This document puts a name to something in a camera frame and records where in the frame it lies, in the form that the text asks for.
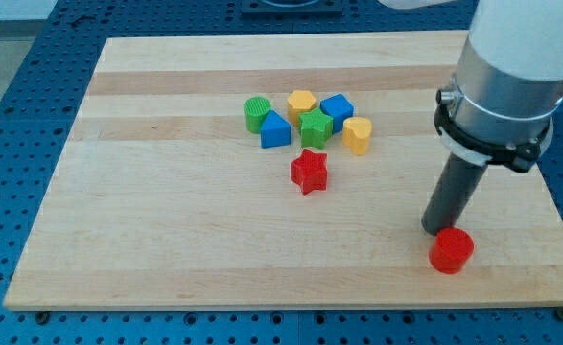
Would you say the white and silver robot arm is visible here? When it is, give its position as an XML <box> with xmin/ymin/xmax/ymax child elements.
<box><xmin>434</xmin><ymin>0</ymin><xmax>563</xmax><ymax>173</ymax></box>

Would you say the red star block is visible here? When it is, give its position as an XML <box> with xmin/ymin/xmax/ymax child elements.
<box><xmin>290</xmin><ymin>149</ymin><xmax>328</xmax><ymax>195</ymax></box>

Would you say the green star block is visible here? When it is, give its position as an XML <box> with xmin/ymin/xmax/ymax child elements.
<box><xmin>298</xmin><ymin>107</ymin><xmax>334</xmax><ymax>150</ymax></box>

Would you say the wooden board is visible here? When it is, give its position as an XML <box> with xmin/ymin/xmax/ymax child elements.
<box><xmin>4</xmin><ymin>31</ymin><xmax>563</xmax><ymax>311</ymax></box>

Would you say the blue triangle block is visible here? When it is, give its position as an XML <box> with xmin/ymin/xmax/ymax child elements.
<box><xmin>260</xmin><ymin>110</ymin><xmax>292</xmax><ymax>149</ymax></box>

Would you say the green cylinder block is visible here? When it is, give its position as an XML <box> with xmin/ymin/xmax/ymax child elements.
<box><xmin>243</xmin><ymin>96</ymin><xmax>271</xmax><ymax>134</ymax></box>

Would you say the yellow hexagon block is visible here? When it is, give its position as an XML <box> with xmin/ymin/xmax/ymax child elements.
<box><xmin>287</xmin><ymin>90</ymin><xmax>317</xmax><ymax>126</ymax></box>

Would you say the yellow heart block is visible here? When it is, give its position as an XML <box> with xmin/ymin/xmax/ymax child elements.
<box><xmin>341</xmin><ymin>117</ymin><xmax>373</xmax><ymax>155</ymax></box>

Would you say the blue pentagon block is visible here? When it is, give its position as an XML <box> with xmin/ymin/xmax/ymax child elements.
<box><xmin>319</xmin><ymin>94</ymin><xmax>354</xmax><ymax>134</ymax></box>

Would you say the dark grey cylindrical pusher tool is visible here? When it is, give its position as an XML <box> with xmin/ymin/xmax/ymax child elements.
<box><xmin>421</xmin><ymin>153</ymin><xmax>487</xmax><ymax>236</ymax></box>

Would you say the red cylinder block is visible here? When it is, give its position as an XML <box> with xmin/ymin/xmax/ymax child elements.
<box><xmin>429</xmin><ymin>227</ymin><xmax>475</xmax><ymax>274</ymax></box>

